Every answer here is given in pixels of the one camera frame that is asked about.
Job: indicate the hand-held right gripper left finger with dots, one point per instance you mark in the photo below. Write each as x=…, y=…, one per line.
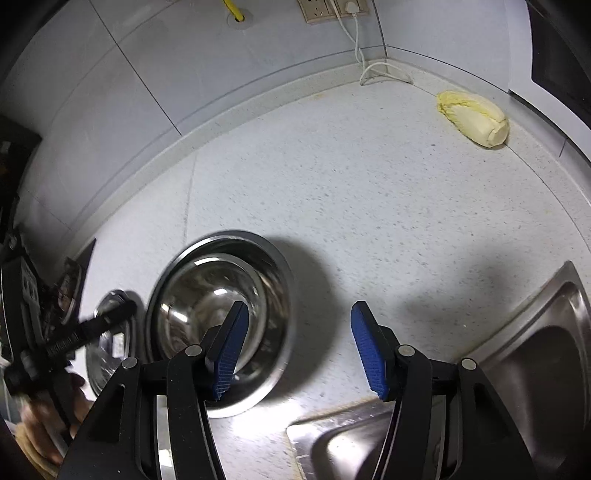
x=231, y=350

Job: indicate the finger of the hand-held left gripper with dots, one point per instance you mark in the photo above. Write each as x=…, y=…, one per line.
x=92, y=330

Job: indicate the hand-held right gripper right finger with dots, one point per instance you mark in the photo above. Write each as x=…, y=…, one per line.
x=369, y=350

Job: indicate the large steel plate with label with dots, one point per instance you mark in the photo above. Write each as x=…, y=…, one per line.
x=104, y=369

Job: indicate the large steel bowl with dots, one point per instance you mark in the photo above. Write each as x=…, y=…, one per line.
x=279, y=300

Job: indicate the person's left hand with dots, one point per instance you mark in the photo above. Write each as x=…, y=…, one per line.
x=44, y=429

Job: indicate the black glass gas stove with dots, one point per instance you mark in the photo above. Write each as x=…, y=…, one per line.
x=85, y=258

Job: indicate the steel sink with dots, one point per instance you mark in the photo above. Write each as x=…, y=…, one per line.
x=545, y=360

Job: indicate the napa cabbage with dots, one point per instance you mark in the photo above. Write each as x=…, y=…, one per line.
x=475, y=117

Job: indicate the yellow gas pipe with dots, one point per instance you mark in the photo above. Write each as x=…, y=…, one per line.
x=235, y=11

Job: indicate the black appliance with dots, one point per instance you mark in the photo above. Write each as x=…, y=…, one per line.
x=561, y=46

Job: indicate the beige wall socket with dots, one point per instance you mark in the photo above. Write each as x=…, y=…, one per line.
x=318, y=10

